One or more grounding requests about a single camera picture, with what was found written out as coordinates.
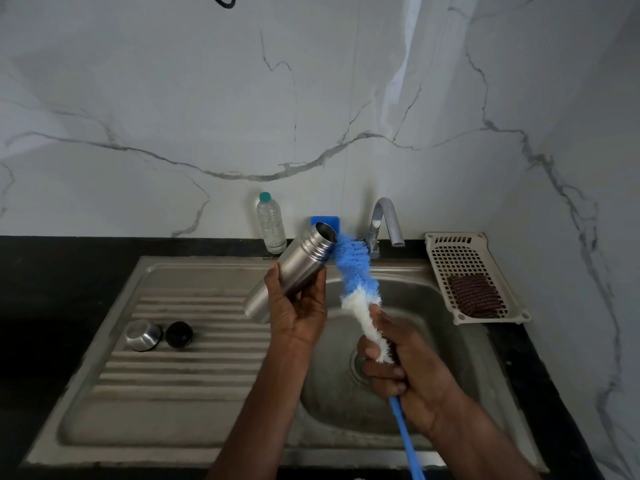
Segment sink drain strainer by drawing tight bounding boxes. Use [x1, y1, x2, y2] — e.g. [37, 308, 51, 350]
[349, 347, 373, 385]

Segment person's left forearm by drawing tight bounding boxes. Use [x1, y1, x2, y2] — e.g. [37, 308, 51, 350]
[206, 342, 321, 480]

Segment person's left hand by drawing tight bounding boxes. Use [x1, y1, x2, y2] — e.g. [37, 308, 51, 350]
[263, 262, 329, 351]

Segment person's right hand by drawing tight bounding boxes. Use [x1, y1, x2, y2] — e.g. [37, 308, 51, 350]
[357, 305, 467, 438]

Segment chrome sink faucet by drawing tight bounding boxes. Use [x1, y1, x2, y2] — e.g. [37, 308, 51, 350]
[366, 197, 406, 259]

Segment stainless steel flask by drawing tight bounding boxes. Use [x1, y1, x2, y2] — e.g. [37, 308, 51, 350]
[243, 222, 338, 325]

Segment blue and white bottle brush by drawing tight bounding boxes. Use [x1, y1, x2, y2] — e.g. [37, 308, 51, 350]
[330, 234, 426, 480]

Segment black flask stopper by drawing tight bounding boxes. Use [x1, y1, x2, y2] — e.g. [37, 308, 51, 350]
[165, 321, 194, 349]

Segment clear plastic water bottle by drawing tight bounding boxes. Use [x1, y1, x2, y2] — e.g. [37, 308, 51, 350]
[256, 192, 288, 255]

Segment brown scrub pad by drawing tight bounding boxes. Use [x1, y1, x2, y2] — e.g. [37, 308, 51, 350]
[446, 274, 506, 318]

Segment steel flask cup lid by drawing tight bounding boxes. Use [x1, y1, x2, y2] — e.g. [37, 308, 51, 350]
[124, 320, 164, 352]

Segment beige plastic basket tray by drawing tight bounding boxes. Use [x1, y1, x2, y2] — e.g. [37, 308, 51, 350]
[425, 232, 532, 326]

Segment person's right forearm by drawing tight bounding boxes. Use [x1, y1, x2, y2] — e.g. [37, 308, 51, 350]
[425, 390, 544, 480]

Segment stainless steel sink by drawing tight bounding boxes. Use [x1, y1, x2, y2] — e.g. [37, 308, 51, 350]
[22, 256, 549, 471]

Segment blue wall holder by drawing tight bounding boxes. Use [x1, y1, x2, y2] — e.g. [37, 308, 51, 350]
[310, 216, 341, 236]

